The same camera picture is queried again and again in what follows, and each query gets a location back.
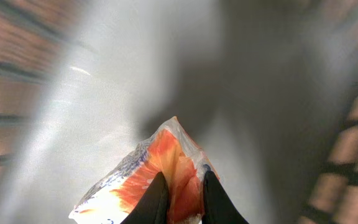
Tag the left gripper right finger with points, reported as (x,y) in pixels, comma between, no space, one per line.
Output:
(218,208)

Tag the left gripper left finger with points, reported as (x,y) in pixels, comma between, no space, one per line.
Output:
(153,205)

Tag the orange small box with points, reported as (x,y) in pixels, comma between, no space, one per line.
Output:
(169,151)

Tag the grey plastic mesh basket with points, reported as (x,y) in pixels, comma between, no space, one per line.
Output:
(261,86)

